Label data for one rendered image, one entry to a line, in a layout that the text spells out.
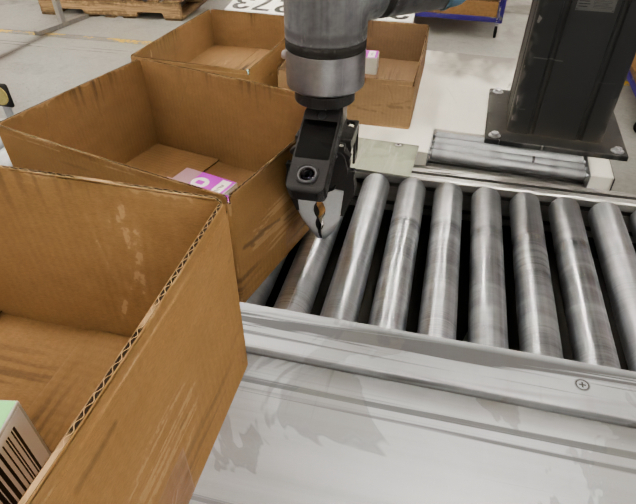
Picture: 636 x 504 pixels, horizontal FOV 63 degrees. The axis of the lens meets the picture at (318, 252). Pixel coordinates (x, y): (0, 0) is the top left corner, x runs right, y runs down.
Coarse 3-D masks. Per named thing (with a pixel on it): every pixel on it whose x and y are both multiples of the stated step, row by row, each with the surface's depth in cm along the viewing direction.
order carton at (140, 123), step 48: (96, 96) 85; (144, 96) 94; (192, 96) 90; (240, 96) 85; (288, 96) 81; (48, 144) 68; (96, 144) 88; (144, 144) 98; (192, 144) 97; (240, 144) 91; (288, 144) 86; (192, 192) 60; (240, 192) 60; (240, 240) 63; (288, 240) 75; (240, 288) 67
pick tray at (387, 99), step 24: (384, 24) 132; (408, 24) 130; (384, 48) 135; (408, 48) 134; (384, 72) 129; (408, 72) 129; (360, 96) 105; (384, 96) 104; (408, 96) 103; (360, 120) 108; (384, 120) 107; (408, 120) 106
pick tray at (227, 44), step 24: (192, 24) 133; (216, 24) 142; (240, 24) 140; (264, 24) 138; (144, 48) 116; (168, 48) 125; (192, 48) 135; (216, 48) 143; (240, 48) 142; (264, 48) 142; (216, 72) 108; (240, 72) 106; (264, 72) 113
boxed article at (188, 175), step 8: (176, 176) 83; (184, 176) 83; (192, 176) 83; (200, 176) 83; (208, 176) 83; (216, 176) 83; (200, 184) 82; (208, 184) 82; (216, 184) 82; (224, 184) 82; (232, 184) 82; (224, 192) 80
